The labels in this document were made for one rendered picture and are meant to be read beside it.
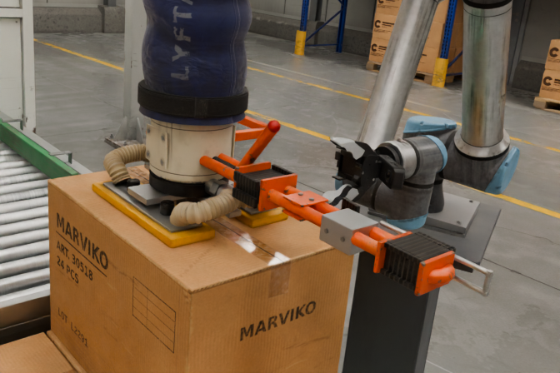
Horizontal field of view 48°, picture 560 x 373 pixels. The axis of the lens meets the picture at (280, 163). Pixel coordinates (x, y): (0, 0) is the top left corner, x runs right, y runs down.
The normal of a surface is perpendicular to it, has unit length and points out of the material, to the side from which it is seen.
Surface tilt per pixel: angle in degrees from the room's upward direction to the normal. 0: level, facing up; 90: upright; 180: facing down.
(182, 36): 108
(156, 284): 90
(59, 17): 90
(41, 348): 0
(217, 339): 90
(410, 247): 0
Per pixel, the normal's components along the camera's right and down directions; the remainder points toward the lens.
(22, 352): 0.09, -0.95
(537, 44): -0.71, 0.15
